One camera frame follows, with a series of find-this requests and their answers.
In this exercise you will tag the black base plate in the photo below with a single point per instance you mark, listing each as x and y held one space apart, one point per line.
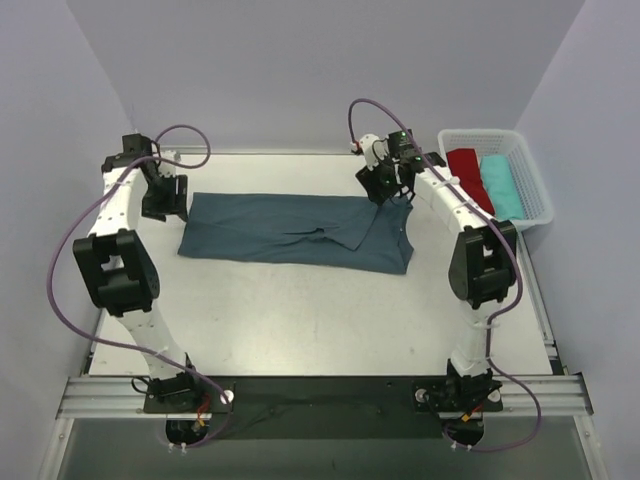
322 407

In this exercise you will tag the aluminium rail frame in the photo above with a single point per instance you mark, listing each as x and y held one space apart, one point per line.
315 335

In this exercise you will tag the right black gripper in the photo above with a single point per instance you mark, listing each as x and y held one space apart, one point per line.
378 185

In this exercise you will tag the teal rolled t shirt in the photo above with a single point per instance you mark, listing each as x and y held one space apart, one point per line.
500 186

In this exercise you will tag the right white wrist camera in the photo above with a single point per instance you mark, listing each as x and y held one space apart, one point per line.
372 148

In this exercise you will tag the red rolled t shirt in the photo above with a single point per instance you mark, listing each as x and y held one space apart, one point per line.
463 163

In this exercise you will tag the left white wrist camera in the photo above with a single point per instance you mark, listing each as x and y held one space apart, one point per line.
171 155

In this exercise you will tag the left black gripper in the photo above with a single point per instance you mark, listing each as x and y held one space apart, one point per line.
167 201

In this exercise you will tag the white plastic basket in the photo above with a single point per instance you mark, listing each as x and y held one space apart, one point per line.
534 197

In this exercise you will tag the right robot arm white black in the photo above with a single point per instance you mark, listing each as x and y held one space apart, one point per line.
483 267

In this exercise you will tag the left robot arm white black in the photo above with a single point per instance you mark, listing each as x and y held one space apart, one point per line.
119 273

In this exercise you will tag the blue-grey t shirt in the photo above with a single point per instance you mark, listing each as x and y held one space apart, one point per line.
337 231

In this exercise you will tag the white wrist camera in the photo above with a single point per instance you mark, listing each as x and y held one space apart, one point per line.
372 148
171 155

